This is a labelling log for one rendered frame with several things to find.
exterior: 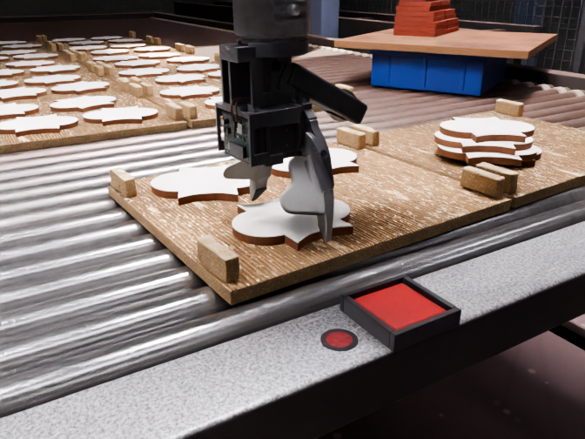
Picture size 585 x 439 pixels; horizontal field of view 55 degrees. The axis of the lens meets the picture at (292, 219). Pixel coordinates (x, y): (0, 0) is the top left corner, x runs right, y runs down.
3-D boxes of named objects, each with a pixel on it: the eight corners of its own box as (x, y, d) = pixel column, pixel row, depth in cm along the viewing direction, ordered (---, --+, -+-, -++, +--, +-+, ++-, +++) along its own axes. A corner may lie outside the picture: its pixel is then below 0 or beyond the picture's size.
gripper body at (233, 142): (217, 156, 61) (209, 39, 56) (283, 143, 66) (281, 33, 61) (253, 174, 55) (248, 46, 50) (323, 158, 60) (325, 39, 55)
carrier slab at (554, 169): (667, 157, 95) (669, 147, 94) (514, 208, 74) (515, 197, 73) (493, 118, 122) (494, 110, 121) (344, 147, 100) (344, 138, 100)
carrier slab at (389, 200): (510, 210, 73) (512, 199, 73) (231, 307, 52) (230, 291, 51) (339, 148, 100) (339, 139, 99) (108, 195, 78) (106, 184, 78)
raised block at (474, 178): (504, 196, 73) (507, 176, 72) (495, 199, 72) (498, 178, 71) (467, 184, 78) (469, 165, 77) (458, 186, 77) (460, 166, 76)
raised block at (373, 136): (379, 145, 95) (380, 130, 94) (372, 147, 94) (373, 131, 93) (357, 138, 100) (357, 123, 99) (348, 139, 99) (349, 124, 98)
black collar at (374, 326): (460, 326, 50) (462, 309, 49) (393, 353, 46) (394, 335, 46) (401, 288, 56) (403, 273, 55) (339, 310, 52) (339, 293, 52)
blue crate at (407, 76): (507, 79, 166) (512, 43, 163) (481, 97, 142) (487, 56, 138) (406, 70, 181) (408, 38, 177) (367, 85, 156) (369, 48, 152)
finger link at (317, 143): (305, 201, 60) (277, 125, 61) (319, 197, 60) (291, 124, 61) (327, 186, 56) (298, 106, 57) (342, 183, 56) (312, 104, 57)
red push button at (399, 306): (447, 324, 50) (448, 310, 50) (394, 345, 47) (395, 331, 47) (401, 293, 55) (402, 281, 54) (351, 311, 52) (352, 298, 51)
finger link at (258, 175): (209, 188, 69) (227, 138, 62) (252, 178, 72) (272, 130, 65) (220, 209, 68) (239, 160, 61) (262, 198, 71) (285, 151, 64)
